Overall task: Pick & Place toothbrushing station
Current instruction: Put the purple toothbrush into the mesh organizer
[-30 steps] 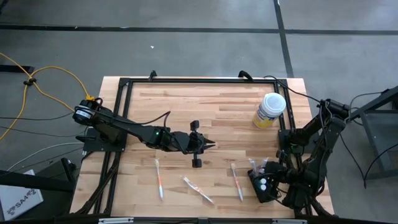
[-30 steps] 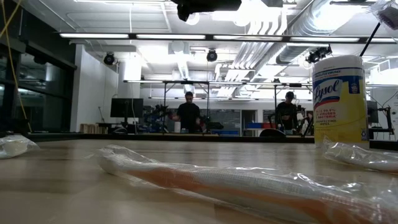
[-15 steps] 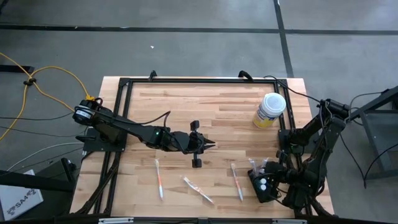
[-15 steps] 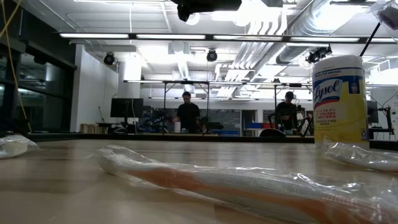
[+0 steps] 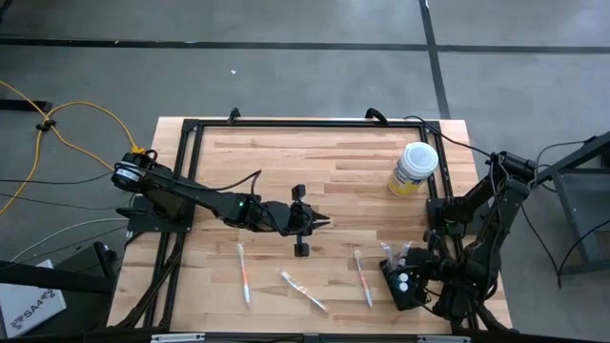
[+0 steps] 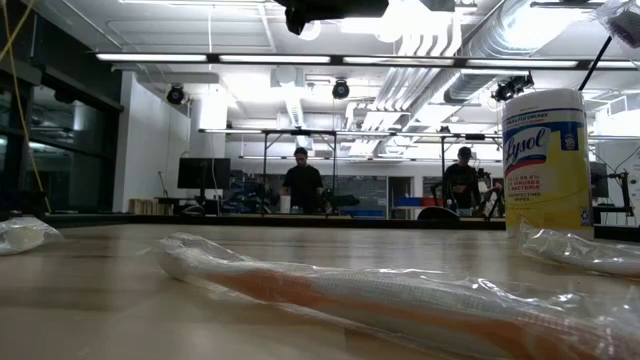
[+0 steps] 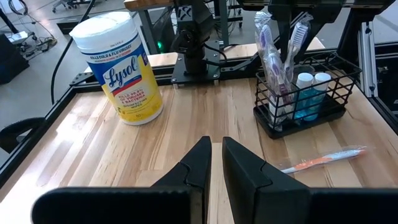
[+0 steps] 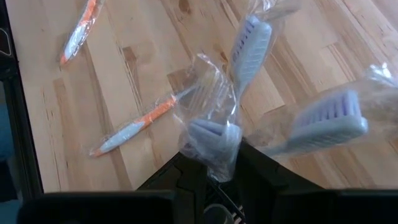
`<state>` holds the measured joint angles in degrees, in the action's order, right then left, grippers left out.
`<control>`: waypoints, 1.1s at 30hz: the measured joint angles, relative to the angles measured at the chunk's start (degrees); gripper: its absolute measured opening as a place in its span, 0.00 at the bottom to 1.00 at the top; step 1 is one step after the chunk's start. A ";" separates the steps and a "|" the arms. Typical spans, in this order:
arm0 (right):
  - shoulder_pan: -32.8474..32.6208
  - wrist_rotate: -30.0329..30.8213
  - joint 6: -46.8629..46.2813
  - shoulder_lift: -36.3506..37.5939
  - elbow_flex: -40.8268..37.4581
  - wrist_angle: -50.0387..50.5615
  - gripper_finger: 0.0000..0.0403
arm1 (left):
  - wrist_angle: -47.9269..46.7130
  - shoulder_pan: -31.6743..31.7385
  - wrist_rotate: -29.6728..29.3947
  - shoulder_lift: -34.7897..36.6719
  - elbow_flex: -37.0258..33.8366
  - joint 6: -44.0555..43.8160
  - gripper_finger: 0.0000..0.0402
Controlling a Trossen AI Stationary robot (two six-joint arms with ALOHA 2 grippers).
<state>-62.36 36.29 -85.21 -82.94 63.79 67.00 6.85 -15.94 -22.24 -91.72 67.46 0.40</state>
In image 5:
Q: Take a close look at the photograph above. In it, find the thin black floor cable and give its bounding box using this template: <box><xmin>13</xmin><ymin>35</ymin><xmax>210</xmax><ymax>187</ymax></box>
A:
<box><xmin>0</xmin><ymin>192</ymin><xmax>134</xmax><ymax>212</ymax></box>
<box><xmin>0</xmin><ymin>169</ymin><xmax>115</xmax><ymax>186</ymax></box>

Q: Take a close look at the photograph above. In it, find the silver metal bracket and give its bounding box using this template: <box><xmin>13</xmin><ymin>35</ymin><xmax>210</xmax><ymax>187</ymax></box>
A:
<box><xmin>150</xmin><ymin>333</ymin><xmax>206</xmax><ymax>343</ymax></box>
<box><xmin>417</xmin><ymin>334</ymin><xmax>472</xmax><ymax>343</ymax></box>

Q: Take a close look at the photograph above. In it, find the white printed box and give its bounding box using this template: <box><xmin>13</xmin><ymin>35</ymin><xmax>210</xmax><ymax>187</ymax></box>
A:
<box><xmin>0</xmin><ymin>259</ymin><xmax>68</xmax><ymax>339</ymax></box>

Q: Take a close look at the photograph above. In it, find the black curved clamp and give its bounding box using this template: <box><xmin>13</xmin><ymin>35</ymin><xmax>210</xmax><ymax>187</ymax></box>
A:
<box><xmin>364</xmin><ymin>107</ymin><xmax>390</xmax><ymax>126</ymax></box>

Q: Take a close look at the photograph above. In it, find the white floor cable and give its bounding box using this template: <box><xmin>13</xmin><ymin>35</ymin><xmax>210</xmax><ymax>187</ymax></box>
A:
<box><xmin>9</xmin><ymin>217</ymin><xmax>130</xmax><ymax>263</ymax></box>

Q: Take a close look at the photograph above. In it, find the black looped floor cable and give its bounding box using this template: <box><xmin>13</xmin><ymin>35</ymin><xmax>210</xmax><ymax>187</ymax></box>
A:
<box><xmin>518</xmin><ymin>204</ymin><xmax>610</xmax><ymax>291</ymax></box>

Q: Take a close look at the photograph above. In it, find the yellow Lysol wipes canister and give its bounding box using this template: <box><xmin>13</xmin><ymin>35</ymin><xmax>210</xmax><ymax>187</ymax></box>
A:
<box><xmin>386</xmin><ymin>141</ymin><xmax>439</xmax><ymax>198</ymax></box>

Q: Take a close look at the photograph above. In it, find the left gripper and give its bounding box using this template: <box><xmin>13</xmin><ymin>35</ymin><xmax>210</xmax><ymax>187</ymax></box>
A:
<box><xmin>291</xmin><ymin>184</ymin><xmax>331</xmax><ymax>258</ymax></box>

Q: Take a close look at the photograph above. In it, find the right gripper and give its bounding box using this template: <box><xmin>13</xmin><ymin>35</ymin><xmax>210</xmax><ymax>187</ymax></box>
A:
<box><xmin>410</xmin><ymin>230</ymin><xmax>458</xmax><ymax>315</ymax></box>

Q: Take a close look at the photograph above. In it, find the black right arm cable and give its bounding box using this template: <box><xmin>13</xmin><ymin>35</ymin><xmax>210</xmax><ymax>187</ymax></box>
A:
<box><xmin>403</xmin><ymin>115</ymin><xmax>495</xmax><ymax>158</ymax></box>

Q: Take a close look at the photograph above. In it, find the black aluminium table frame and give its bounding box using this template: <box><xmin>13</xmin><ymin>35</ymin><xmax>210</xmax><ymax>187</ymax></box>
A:
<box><xmin>113</xmin><ymin>117</ymin><xmax>514</xmax><ymax>334</ymax></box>

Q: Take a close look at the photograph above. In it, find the black floor equipment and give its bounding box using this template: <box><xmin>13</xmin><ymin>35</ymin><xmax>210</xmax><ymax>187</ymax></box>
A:
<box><xmin>0</xmin><ymin>240</ymin><xmax>120</xmax><ymax>296</ymax></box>

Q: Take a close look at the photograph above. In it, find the black mesh basket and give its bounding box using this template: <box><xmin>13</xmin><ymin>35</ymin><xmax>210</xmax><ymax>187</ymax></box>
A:
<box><xmin>379</xmin><ymin>256</ymin><xmax>429</xmax><ymax>312</ymax></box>

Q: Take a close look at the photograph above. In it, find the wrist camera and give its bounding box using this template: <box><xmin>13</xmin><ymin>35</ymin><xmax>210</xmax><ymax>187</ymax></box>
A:
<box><xmin>442</xmin><ymin>259</ymin><xmax>471</xmax><ymax>292</ymax></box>
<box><xmin>254</xmin><ymin>199</ymin><xmax>293</xmax><ymax>235</ymax></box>

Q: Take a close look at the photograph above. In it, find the grey metal stand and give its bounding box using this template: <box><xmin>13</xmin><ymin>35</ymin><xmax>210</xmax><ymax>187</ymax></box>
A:
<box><xmin>533</xmin><ymin>131</ymin><xmax>610</xmax><ymax>277</ymax></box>

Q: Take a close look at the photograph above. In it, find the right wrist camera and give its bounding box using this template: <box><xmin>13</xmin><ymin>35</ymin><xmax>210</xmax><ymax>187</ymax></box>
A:
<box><xmin>442</xmin><ymin>259</ymin><xmax>471</xmax><ymax>292</ymax></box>

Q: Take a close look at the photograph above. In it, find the black floor bar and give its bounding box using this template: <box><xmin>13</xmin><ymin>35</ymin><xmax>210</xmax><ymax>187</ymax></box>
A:
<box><xmin>0</xmin><ymin>98</ymin><xmax>53</xmax><ymax>113</ymax></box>

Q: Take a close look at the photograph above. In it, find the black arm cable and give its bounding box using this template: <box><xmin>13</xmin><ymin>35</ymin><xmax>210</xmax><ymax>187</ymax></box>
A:
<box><xmin>190</xmin><ymin>169</ymin><xmax>263</xmax><ymax>197</ymax></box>
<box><xmin>403</xmin><ymin>115</ymin><xmax>495</xmax><ymax>158</ymax></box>

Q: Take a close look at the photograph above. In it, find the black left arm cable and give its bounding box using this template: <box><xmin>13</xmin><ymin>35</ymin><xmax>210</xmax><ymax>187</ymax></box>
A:
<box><xmin>190</xmin><ymin>169</ymin><xmax>263</xmax><ymax>197</ymax></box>

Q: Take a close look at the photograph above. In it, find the orange toothbrush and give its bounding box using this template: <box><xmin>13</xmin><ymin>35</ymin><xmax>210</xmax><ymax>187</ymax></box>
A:
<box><xmin>353</xmin><ymin>249</ymin><xmax>375</xmax><ymax>310</ymax></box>
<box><xmin>277</xmin><ymin>268</ymin><xmax>329</xmax><ymax>313</ymax></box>
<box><xmin>236</xmin><ymin>242</ymin><xmax>252</xmax><ymax>308</ymax></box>

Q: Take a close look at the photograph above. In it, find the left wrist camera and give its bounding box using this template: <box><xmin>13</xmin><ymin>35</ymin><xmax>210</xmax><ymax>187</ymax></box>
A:
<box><xmin>254</xmin><ymin>199</ymin><xmax>293</xmax><ymax>235</ymax></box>

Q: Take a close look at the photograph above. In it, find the yellow extension cable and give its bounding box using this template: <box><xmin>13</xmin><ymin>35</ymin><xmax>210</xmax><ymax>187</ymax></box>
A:
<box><xmin>0</xmin><ymin>79</ymin><xmax>147</xmax><ymax>216</ymax></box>

